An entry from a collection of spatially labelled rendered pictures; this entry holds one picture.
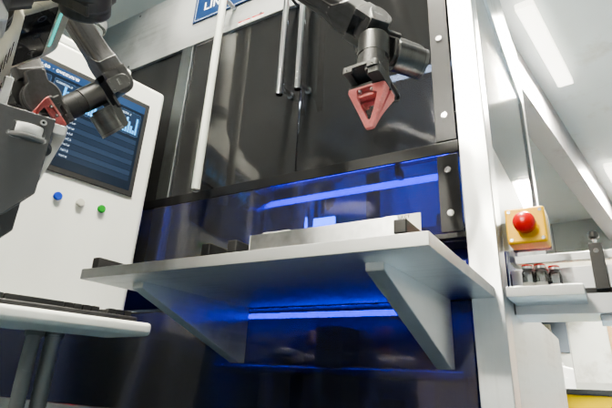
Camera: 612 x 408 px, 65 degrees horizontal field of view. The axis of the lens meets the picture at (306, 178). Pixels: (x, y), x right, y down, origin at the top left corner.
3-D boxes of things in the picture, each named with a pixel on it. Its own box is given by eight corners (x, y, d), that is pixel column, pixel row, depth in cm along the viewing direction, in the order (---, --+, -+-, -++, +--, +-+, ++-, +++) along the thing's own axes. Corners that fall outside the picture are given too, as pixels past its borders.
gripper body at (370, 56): (401, 103, 85) (401, 72, 88) (377, 65, 77) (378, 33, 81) (366, 112, 88) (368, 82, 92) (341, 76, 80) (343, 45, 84)
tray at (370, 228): (343, 291, 106) (344, 276, 107) (464, 285, 93) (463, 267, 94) (248, 256, 79) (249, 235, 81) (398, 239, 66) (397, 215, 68)
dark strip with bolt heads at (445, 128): (443, 233, 103) (424, -45, 134) (464, 231, 100) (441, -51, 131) (441, 232, 102) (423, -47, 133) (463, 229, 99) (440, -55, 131)
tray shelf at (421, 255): (233, 312, 132) (234, 305, 133) (503, 304, 98) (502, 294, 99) (79, 279, 95) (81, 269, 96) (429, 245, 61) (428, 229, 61)
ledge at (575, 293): (519, 308, 102) (517, 299, 103) (589, 306, 95) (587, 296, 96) (506, 297, 91) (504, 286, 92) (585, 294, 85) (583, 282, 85)
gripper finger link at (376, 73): (394, 131, 78) (395, 87, 83) (377, 105, 73) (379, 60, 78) (357, 141, 82) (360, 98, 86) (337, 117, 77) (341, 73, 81)
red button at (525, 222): (516, 237, 94) (514, 217, 96) (538, 234, 92) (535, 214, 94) (513, 231, 91) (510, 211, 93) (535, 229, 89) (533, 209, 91)
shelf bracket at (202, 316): (234, 362, 117) (239, 307, 122) (244, 362, 115) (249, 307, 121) (119, 351, 90) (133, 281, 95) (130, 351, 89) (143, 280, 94)
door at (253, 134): (171, 198, 153) (197, 47, 176) (295, 174, 130) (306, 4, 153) (169, 198, 153) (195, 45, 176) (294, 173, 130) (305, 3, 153)
